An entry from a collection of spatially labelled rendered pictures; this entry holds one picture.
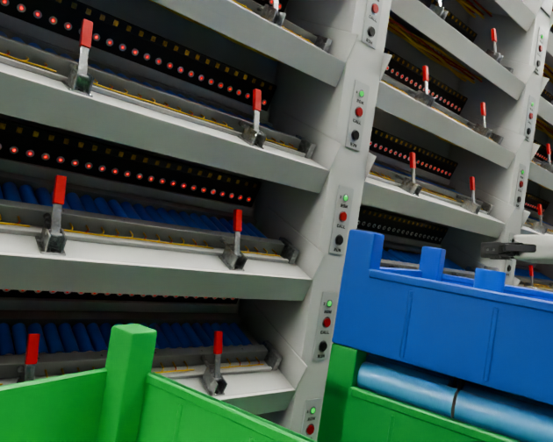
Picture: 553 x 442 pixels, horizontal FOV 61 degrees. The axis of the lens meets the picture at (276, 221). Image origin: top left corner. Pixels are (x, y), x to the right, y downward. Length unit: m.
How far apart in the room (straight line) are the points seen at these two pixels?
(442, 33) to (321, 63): 0.39
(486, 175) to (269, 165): 0.84
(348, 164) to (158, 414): 0.65
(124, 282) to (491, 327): 0.47
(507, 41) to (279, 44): 0.92
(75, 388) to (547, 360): 0.26
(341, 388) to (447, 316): 0.09
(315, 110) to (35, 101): 0.49
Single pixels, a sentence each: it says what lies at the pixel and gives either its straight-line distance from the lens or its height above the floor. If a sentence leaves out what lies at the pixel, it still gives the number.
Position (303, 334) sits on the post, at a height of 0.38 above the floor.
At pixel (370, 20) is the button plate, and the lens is 0.95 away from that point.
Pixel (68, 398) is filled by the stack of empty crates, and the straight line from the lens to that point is 0.30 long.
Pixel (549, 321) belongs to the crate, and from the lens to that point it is 0.31.
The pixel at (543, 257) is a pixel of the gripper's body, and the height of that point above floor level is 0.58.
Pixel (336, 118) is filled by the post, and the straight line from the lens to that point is 0.86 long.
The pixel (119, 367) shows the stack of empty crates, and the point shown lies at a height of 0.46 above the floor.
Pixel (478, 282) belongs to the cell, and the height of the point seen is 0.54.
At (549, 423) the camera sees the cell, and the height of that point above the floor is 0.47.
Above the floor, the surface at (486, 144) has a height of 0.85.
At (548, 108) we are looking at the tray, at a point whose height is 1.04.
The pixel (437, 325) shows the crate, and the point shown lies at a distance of 0.31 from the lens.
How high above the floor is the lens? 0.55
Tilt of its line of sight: 2 degrees up
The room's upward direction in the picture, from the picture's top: 9 degrees clockwise
